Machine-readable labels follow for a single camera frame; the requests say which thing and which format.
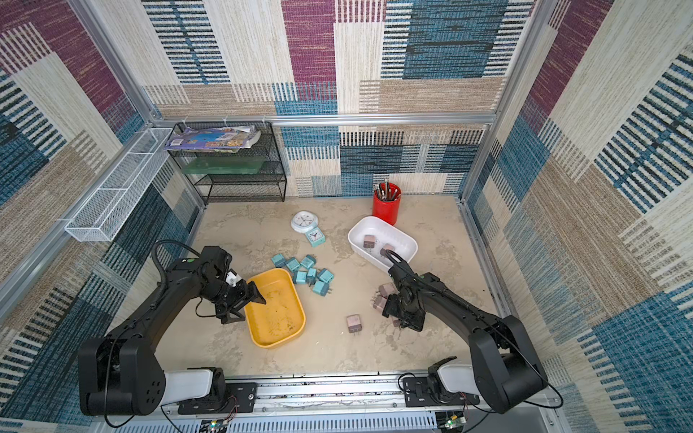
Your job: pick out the red pen cup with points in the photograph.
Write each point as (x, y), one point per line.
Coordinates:
(387, 211)

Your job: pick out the yellow plastic tray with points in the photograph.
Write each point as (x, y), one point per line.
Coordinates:
(282, 318)

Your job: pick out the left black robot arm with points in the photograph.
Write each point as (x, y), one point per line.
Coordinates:
(119, 374)

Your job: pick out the colourful magazine on shelf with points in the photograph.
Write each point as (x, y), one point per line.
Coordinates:
(230, 139)

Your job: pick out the white wire wall basket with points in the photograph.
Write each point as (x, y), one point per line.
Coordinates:
(107, 209)

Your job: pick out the black wire mesh shelf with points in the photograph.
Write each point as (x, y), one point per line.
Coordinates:
(255, 174)

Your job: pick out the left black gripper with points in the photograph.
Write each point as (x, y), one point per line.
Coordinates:
(252, 295)

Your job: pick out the white plastic tray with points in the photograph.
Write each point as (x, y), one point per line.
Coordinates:
(405, 245)

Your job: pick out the pens in cup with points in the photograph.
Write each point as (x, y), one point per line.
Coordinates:
(387, 192)

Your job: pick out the small teal alarm clock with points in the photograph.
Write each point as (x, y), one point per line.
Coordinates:
(316, 237)

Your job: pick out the white round clock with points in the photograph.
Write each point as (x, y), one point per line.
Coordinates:
(304, 222)

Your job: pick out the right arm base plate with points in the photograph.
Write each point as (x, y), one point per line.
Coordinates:
(422, 391)

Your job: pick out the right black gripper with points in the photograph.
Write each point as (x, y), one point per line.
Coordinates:
(401, 302)

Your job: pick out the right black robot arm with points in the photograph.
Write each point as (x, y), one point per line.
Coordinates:
(505, 368)

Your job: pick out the teal plug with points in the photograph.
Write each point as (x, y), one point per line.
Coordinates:
(293, 265)
(325, 276)
(279, 261)
(308, 262)
(312, 276)
(321, 288)
(300, 277)

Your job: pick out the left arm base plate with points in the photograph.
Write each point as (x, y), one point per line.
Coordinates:
(237, 397)

